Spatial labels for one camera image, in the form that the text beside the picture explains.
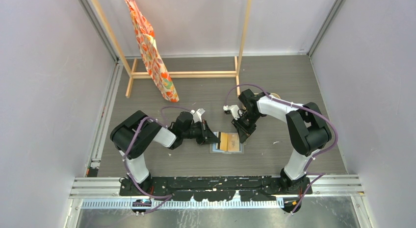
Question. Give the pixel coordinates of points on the floral fabric bag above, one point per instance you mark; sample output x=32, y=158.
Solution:
x=150, y=56

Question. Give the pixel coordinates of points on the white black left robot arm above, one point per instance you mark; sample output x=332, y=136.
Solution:
x=133, y=136

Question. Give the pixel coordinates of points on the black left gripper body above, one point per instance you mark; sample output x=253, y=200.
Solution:
x=195, y=132

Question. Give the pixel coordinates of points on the aluminium front rail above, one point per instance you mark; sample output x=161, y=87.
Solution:
x=327, y=185

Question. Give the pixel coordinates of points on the gold card black stripe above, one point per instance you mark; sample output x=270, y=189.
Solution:
x=233, y=143

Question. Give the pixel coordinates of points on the grey card holder wallet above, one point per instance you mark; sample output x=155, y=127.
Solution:
x=213, y=148

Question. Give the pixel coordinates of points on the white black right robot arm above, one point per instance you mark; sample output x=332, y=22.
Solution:
x=308, y=130

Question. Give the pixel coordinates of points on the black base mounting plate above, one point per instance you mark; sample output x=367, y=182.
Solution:
x=215, y=189

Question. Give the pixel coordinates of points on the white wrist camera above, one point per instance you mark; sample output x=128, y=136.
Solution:
x=232, y=110
x=197, y=115

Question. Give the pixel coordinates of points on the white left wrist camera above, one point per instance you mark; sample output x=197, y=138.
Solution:
x=197, y=115

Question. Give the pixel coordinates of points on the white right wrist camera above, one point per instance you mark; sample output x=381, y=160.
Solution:
x=232, y=110

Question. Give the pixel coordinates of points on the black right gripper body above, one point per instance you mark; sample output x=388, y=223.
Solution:
x=246, y=122

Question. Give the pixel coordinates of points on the wooden rack frame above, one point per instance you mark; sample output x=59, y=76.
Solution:
x=133, y=74

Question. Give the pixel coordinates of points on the cream oval tray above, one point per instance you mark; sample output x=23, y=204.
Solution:
x=272, y=95

